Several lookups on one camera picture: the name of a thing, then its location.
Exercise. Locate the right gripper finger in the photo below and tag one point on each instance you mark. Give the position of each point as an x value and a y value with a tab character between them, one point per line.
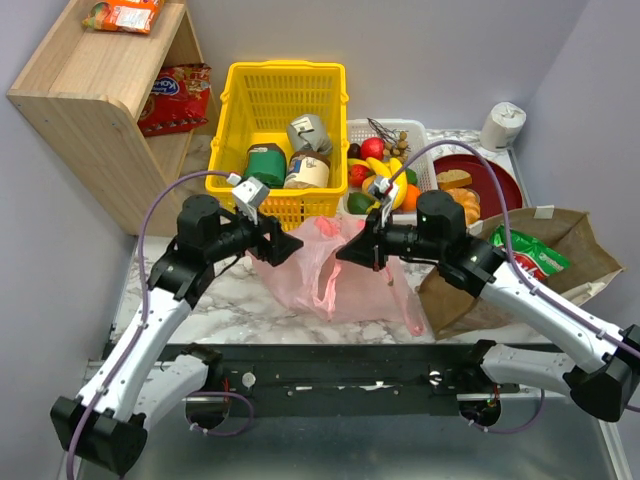
363	250
372	224

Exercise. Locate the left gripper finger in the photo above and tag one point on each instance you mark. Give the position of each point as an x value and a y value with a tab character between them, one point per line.
271	228
281	247

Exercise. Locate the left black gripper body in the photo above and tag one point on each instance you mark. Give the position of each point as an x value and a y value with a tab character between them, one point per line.
270	238

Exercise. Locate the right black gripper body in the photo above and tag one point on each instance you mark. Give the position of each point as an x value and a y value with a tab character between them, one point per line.
375	245

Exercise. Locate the pink peach plastic bag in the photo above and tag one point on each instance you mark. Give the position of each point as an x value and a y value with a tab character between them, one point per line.
314	281

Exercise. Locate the brown paper grocery bag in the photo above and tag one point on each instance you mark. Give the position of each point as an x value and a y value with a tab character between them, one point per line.
452	312

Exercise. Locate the green white chips bag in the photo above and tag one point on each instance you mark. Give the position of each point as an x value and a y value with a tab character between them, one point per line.
536	258

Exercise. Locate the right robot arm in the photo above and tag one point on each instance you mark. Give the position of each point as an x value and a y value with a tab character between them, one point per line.
598	365

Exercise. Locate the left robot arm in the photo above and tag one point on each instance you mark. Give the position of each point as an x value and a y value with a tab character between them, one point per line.
99	424

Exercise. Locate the green avocado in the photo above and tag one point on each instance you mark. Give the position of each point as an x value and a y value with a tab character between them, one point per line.
359	203

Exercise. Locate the orange fruit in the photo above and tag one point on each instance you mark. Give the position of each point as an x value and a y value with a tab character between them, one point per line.
410	200

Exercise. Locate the red strawberry fruit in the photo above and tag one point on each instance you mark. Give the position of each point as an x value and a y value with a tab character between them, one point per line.
357	174

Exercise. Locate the green bell pepper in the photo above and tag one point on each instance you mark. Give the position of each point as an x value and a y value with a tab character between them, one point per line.
411	176

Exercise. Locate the green wrapped package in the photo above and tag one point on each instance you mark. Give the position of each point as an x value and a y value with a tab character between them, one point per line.
267	163

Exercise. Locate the red apple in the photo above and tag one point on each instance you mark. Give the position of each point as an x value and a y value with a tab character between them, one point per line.
373	147

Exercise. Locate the brown longan bunch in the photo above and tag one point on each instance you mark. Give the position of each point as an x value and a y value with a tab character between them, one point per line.
393	142

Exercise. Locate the bread slice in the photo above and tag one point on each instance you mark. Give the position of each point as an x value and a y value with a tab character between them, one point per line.
454	178

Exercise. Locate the croissant pastry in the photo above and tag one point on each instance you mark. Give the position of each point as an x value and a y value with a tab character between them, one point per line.
470	203

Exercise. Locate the grey wrapped package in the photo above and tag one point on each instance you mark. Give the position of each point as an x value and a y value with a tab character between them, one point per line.
308	132

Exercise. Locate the red round plate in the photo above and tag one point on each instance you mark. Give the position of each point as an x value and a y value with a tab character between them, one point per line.
482	184

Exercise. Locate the yellow plastic basket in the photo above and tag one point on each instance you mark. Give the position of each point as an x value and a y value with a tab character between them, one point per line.
258	102

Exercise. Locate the red snack bag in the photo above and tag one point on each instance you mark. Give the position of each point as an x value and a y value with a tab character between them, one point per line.
178	101

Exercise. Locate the toilet paper roll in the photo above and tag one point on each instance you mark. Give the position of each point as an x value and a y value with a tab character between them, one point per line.
501	127

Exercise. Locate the wooden shelf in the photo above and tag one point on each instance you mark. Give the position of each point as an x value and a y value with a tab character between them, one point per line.
83	91

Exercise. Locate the orange snack packet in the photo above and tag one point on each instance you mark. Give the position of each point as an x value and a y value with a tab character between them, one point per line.
136	16

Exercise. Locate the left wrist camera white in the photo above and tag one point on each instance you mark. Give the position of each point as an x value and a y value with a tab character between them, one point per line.
248	195

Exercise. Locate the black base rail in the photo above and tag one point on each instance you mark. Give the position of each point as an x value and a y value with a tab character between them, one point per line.
348	380

